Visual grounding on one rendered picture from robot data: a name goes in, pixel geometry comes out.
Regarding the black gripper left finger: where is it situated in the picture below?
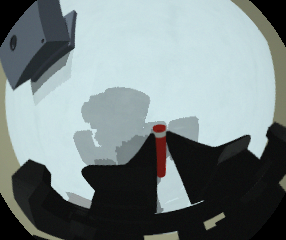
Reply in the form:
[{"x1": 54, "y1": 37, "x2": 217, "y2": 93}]
[{"x1": 82, "y1": 133, "x2": 158, "y2": 213}]

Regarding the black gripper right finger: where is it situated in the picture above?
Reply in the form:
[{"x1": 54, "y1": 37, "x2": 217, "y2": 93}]
[{"x1": 166, "y1": 131, "x2": 251, "y2": 205}]

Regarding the grey sloped panel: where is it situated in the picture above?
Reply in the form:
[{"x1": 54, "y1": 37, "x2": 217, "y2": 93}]
[{"x1": 0, "y1": 0, "x2": 78, "y2": 91}]

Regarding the red peg with white band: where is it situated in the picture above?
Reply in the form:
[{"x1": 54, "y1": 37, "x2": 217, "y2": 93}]
[{"x1": 152, "y1": 124, "x2": 167, "y2": 179}]

